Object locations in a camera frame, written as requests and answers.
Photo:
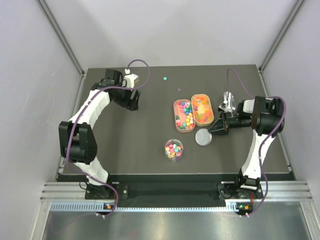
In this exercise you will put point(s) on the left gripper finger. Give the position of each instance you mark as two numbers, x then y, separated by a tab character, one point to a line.
135	99
132	106

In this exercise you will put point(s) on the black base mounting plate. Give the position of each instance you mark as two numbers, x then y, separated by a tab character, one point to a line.
213	190

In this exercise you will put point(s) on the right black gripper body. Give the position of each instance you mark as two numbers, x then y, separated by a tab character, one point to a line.
242	121

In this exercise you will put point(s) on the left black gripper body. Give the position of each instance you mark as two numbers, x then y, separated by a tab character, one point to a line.
131	99

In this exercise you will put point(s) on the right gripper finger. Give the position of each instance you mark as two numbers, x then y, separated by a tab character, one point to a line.
221	120
218	130

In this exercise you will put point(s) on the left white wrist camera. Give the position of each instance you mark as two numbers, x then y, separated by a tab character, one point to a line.
130	79

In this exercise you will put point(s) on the beige tray of jelly candies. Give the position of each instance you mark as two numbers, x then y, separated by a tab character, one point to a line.
202	110

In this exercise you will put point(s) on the silver jar lid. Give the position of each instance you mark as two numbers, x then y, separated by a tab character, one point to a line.
203	137

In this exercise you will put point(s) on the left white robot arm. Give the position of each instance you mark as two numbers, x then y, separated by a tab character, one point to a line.
76	138

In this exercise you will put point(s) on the metal candy scoop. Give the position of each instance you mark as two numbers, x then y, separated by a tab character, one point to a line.
228	105

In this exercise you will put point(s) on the aluminium frame rail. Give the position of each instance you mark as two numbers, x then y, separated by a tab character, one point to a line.
70	197

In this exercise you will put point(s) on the pink tray of opaque candies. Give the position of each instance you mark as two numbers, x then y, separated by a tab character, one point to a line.
184	116

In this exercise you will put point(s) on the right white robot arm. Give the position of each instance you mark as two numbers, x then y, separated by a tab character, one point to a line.
266	117

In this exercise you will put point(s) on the clear plastic jar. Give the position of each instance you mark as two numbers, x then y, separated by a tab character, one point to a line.
174	150

